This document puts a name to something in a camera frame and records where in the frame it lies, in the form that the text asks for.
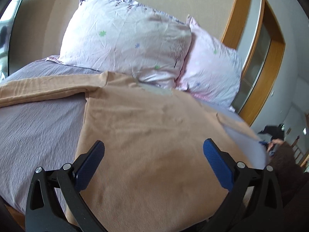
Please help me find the beige long-sleeve garment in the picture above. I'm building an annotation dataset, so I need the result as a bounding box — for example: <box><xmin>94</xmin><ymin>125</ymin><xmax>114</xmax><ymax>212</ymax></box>
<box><xmin>0</xmin><ymin>71</ymin><xmax>266</xmax><ymax>232</ymax></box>

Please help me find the brown jacket of person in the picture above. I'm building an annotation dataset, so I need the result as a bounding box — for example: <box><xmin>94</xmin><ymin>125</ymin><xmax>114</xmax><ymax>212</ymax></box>
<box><xmin>268</xmin><ymin>139</ymin><xmax>308</xmax><ymax>231</ymax></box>

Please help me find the lavender bed sheet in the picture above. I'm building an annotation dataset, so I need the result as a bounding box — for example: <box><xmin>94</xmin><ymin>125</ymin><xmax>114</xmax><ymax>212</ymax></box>
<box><xmin>1</xmin><ymin>59</ymin><xmax>269</xmax><ymax>215</ymax></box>

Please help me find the pink floral pillow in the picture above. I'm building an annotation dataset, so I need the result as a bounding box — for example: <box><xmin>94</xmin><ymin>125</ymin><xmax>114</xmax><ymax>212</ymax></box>
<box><xmin>176</xmin><ymin>15</ymin><xmax>242</xmax><ymax>112</ymax></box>

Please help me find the white floral pillow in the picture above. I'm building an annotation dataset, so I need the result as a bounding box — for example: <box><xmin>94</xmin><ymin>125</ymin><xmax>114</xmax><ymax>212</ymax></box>
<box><xmin>51</xmin><ymin>0</ymin><xmax>192</xmax><ymax>88</ymax></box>

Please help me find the wooden door frame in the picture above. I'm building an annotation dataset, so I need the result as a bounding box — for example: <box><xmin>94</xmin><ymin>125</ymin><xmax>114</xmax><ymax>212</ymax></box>
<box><xmin>232</xmin><ymin>0</ymin><xmax>285</xmax><ymax>126</ymax></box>

